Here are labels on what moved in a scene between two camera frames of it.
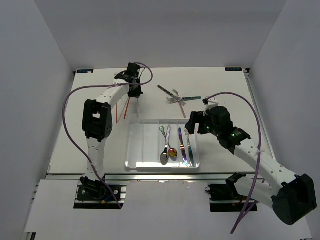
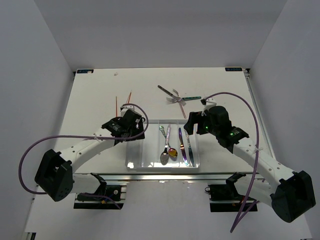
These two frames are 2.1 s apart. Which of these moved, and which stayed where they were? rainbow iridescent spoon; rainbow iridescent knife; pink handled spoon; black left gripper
Moved: black left gripper
Stayed: pink handled spoon; rainbow iridescent knife; rainbow iridescent spoon
